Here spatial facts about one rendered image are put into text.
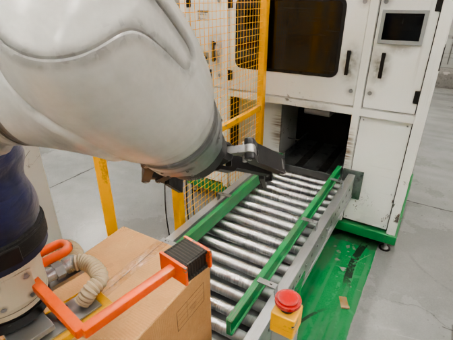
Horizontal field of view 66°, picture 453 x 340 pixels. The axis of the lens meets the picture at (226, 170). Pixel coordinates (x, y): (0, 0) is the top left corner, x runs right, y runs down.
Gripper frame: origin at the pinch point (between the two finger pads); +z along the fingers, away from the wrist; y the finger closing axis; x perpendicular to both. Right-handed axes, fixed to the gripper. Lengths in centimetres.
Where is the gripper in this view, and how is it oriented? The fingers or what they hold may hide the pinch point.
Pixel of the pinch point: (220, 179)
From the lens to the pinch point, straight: 55.0
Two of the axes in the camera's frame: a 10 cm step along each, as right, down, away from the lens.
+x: -0.2, -9.7, 2.5
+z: 1.7, 2.4, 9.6
